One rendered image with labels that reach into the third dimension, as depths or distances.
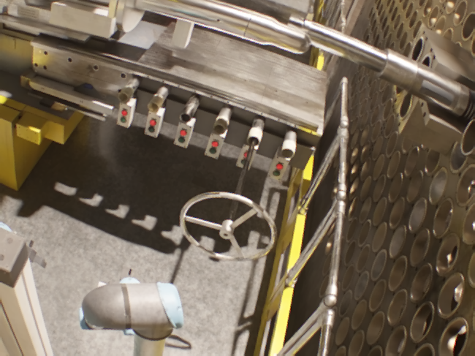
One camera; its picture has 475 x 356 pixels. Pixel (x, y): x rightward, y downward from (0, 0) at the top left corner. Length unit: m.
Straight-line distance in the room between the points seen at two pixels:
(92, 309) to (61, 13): 1.78
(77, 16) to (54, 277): 1.44
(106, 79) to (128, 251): 1.00
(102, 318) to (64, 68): 1.90
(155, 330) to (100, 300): 0.15
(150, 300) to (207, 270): 1.77
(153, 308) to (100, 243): 1.77
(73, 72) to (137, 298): 1.86
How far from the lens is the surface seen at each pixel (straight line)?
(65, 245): 2.79
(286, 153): 2.36
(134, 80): 2.47
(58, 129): 2.67
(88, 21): 2.45
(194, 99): 2.41
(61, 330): 2.51
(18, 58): 2.97
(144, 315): 1.06
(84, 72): 2.68
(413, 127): 2.87
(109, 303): 1.06
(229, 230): 1.86
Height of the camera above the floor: 2.28
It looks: 41 degrees down
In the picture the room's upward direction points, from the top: 22 degrees clockwise
